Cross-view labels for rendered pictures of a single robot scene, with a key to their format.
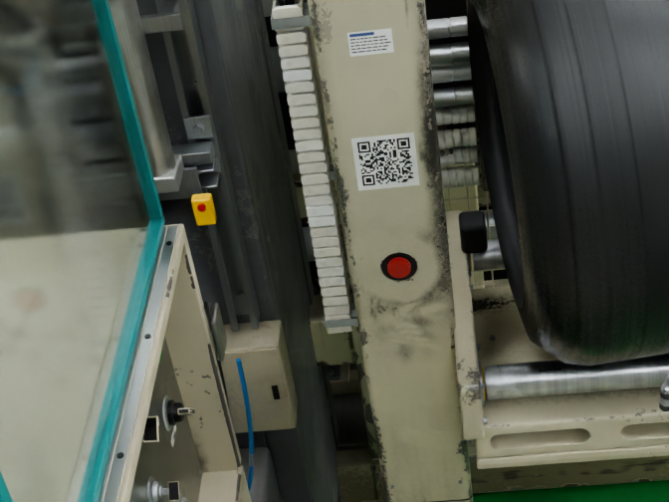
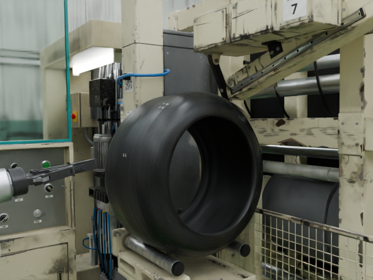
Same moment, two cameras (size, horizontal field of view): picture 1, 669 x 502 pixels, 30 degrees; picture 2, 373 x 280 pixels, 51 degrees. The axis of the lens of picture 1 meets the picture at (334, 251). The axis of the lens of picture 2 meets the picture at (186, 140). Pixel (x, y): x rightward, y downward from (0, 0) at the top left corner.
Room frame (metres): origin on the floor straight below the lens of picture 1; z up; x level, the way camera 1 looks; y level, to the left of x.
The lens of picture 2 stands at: (0.42, -1.40, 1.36)
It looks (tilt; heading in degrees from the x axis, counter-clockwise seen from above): 3 degrees down; 49
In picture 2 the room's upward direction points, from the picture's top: 1 degrees counter-clockwise
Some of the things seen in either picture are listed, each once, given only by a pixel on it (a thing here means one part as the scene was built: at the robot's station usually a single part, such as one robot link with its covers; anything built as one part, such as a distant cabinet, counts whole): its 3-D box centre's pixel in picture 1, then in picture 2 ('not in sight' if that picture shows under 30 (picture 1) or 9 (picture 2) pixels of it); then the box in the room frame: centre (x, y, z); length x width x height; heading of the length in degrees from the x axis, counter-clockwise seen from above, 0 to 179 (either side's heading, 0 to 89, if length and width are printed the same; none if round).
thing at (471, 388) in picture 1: (465, 316); (159, 233); (1.35, -0.17, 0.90); 0.40 x 0.03 x 0.10; 173
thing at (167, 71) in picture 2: not in sight; (142, 76); (1.34, -0.09, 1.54); 0.19 x 0.19 x 0.06; 83
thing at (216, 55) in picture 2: not in sight; (213, 59); (1.60, -0.23, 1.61); 0.06 x 0.06 x 0.05; 83
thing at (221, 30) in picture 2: not in sight; (266, 23); (1.61, -0.50, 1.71); 0.61 x 0.25 x 0.15; 83
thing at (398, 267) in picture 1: (398, 265); not in sight; (1.28, -0.08, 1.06); 0.03 x 0.02 x 0.03; 83
